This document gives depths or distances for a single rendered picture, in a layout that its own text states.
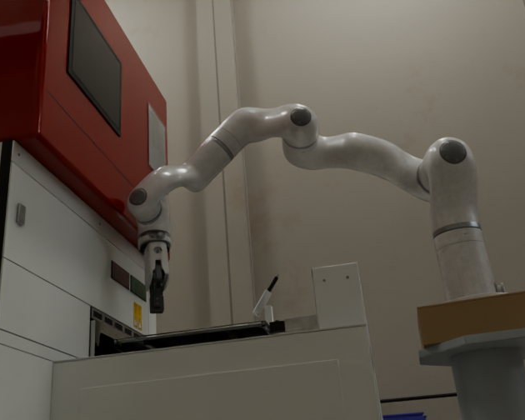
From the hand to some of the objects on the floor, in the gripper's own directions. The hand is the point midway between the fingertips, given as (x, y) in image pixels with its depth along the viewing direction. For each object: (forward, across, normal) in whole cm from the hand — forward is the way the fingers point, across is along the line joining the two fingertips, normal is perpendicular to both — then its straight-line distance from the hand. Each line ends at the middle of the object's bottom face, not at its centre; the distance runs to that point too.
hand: (157, 304), depth 152 cm
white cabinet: (+96, -26, +27) cm, 103 cm away
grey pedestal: (+101, +14, +82) cm, 131 cm away
